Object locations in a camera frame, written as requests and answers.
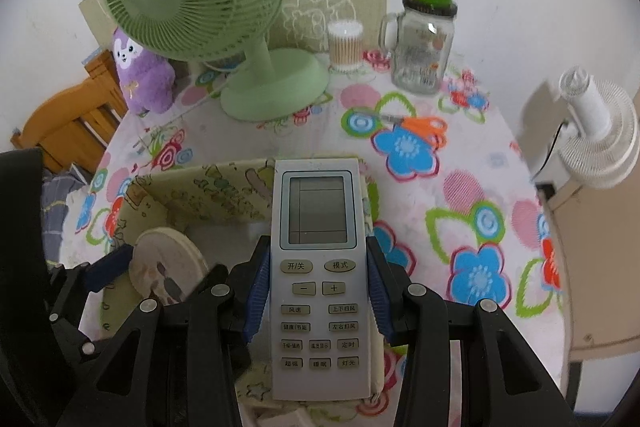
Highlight pale green printed storage box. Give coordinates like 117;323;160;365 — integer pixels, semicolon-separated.
99;155;406;427

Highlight wooden chair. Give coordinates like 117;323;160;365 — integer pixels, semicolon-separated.
10;52;131;175

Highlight grey checked clothes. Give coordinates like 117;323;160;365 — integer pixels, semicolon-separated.
42;174;83;258

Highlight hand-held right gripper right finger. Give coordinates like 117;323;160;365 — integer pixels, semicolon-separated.
365;236;576;427

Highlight black power cable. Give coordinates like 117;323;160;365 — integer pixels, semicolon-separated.
530;122;568;182

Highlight beige cabinet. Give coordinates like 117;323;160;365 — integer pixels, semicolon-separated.
537;97;640;408

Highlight floral tablecloth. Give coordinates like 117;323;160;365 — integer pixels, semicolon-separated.
45;49;566;427

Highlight purple plush toy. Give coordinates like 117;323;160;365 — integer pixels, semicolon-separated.
111;27;176;115

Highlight orange handled scissors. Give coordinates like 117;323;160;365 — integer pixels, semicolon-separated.
375;114;449;150

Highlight white air conditioner remote control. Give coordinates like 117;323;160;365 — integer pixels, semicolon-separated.
271;158;377;403

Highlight clear cotton swab container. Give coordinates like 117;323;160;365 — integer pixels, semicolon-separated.
326;21;364;74

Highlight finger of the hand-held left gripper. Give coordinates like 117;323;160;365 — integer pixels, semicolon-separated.
201;263;232;292
84;243;136;294

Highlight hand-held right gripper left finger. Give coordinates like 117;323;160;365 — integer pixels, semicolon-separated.
57;237;274;427

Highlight glass jar mug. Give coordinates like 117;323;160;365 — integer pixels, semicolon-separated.
380;0;458;95

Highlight white clip fan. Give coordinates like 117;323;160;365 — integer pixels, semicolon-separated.
530;67;640;190

